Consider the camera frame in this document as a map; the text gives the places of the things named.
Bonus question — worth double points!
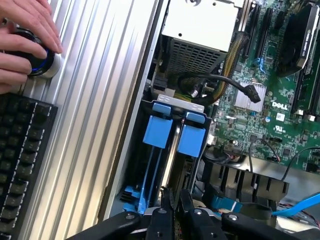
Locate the blue disk carrier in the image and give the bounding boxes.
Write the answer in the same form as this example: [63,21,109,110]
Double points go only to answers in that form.
[175,110,207,159]
[136,101,174,215]

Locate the person's bare hand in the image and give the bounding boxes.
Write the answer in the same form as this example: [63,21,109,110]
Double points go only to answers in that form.
[0,0,64,95]

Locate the black plastic fan shroud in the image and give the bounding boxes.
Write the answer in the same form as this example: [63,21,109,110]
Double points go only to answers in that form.
[202,146,291,201]

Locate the blue drive caddies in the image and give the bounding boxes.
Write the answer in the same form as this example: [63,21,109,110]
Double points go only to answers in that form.
[136,93,214,216]

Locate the green Dell motherboard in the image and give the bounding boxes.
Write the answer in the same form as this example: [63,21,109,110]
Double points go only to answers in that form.
[203,0,320,174]

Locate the open silver PC case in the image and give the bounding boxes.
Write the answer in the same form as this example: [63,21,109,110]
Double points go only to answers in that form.
[98,0,320,240]

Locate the silver chipset heatsink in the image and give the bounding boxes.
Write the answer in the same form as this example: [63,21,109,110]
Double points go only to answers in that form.
[233,80,267,113]

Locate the black computer keyboard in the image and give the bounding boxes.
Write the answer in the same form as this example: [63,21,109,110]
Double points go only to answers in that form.
[0,93,59,240]

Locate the black RAM slot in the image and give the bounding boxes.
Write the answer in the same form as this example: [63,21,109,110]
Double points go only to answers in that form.
[289,62,320,116]

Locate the silver perforated power supply box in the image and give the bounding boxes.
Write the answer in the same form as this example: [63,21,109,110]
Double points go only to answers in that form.
[160,0,245,79]

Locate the black expansion slot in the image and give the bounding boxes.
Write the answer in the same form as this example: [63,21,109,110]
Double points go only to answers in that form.
[254,6,274,66]
[242,0,262,59]

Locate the black graphics card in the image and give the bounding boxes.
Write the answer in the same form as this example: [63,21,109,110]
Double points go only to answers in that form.
[276,0,320,79]

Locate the blue flat data wire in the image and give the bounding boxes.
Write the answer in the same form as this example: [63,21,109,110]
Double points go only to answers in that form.
[270,191,320,219]

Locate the thin black wire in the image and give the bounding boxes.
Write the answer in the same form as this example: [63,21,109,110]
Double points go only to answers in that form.
[281,146,320,181]

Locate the black wire with flat connector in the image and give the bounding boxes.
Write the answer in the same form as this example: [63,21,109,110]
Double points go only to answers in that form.
[176,71,262,105]

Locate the yellow black braided wire bundle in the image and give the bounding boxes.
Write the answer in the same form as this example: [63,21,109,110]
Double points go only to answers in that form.
[197,31,251,106]

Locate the black knob controller blue ring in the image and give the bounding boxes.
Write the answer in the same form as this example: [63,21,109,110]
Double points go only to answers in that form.
[0,23,62,79]

